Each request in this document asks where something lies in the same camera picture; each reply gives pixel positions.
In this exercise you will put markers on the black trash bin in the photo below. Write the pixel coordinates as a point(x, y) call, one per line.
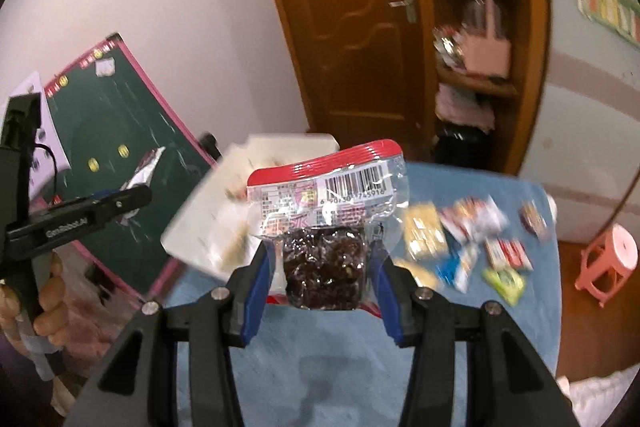
point(460, 144)

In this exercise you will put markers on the red white candy packet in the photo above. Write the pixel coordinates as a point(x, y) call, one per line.
point(507, 254)

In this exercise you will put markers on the pile of shiny wrappers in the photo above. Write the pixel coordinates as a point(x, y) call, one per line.
point(447, 44)

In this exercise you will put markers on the person's left hand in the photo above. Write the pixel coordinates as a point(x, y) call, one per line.
point(52, 292)

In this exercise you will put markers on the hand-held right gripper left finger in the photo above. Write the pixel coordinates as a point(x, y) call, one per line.
point(257, 287)

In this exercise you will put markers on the pink plastic stool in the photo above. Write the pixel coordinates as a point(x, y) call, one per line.
point(617, 252)

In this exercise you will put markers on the white plastic storage bin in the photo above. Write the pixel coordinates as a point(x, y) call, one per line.
point(210, 217)

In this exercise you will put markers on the blue table cloth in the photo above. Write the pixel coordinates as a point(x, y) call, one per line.
point(325, 357)

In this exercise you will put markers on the black easel knob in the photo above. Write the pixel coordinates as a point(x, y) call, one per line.
point(209, 142)

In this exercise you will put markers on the folded pink cloth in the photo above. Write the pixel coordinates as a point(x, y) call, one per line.
point(462, 107)

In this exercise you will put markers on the red-edged dried fruit packet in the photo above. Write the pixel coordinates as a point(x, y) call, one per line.
point(325, 272)

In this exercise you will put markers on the pale floral wardrobe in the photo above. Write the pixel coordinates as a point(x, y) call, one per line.
point(590, 117)

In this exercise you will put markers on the dark red small packet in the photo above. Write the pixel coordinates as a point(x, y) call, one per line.
point(534, 219)

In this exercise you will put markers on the brown wooden door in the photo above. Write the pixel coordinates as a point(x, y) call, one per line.
point(340, 7)

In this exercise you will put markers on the wooden corner shelf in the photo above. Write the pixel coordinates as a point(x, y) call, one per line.
point(535, 57)

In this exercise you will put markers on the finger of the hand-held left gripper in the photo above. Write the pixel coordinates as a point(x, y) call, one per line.
point(125, 204)
point(105, 194)

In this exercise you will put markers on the white dark-red snack packet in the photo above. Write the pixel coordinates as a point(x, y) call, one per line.
point(142, 172)

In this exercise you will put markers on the green snack packet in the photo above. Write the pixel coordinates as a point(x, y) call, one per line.
point(505, 284)

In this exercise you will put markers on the green chalkboard pink frame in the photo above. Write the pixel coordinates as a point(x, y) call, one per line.
point(110, 117)

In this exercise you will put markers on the pink gift basket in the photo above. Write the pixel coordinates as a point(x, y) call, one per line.
point(487, 54)

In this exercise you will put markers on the red white snack packet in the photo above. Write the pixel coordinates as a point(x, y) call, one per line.
point(472, 217)

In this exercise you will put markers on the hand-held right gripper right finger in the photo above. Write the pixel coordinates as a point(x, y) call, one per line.
point(387, 302)

